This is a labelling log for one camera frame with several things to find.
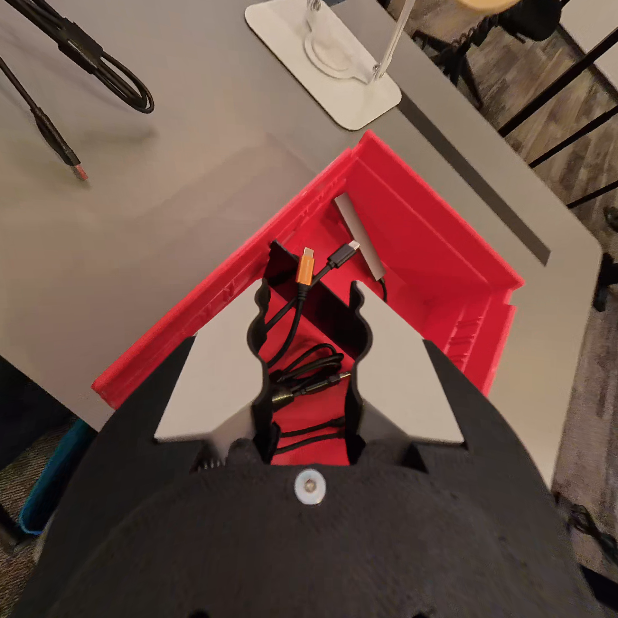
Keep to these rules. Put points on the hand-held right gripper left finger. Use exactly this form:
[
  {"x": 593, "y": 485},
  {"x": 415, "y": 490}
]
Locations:
[{"x": 212, "y": 386}]

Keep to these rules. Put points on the black light stand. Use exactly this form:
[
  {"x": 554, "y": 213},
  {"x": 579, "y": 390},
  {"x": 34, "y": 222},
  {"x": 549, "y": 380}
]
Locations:
[{"x": 579, "y": 64}]

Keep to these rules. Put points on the teal container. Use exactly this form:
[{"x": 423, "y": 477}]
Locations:
[{"x": 58, "y": 473}]

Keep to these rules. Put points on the silver USB hub white tag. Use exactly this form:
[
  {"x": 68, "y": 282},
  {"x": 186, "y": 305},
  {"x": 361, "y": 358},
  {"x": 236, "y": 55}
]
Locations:
[{"x": 359, "y": 227}]

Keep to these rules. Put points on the white stand base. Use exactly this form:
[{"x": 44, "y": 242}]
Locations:
[{"x": 290, "y": 39}]

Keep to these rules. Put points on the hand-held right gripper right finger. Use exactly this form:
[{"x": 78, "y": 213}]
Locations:
[{"x": 406, "y": 386}]

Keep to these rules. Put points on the wooden display board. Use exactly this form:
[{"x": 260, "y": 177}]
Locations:
[{"x": 492, "y": 5}]

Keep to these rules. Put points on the black office chair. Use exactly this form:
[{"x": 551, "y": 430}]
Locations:
[{"x": 536, "y": 14}]

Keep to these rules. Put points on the red plastic bin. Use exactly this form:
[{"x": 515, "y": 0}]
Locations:
[{"x": 425, "y": 241}]

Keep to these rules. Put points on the black bin divider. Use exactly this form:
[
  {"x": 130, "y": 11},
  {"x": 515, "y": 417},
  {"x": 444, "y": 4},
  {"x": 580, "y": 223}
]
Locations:
[{"x": 328, "y": 309}]

